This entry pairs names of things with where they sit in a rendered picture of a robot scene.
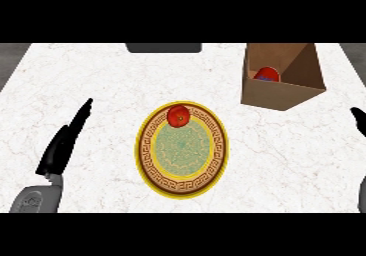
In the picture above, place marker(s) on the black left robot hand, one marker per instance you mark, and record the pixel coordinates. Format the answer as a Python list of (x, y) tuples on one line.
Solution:
[(59, 150)]

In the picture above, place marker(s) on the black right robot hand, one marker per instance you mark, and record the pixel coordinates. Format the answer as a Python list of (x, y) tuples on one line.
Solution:
[(363, 123)]

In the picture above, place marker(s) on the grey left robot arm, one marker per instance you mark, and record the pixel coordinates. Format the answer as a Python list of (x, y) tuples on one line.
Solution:
[(38, 198)]

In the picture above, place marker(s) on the brown cardboard box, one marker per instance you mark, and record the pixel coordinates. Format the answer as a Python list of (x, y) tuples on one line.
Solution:
[(282, 78)]

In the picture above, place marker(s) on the red can with blue print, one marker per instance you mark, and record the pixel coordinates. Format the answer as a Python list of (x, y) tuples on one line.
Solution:
[(267, 75)]

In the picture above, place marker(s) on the yellow brown patterned plate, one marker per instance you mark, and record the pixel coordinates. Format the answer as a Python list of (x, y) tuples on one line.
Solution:
[(181, 150)]

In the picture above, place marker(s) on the dark grey appliance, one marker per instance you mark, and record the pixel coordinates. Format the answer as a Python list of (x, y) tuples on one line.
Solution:
[(164, 47)]

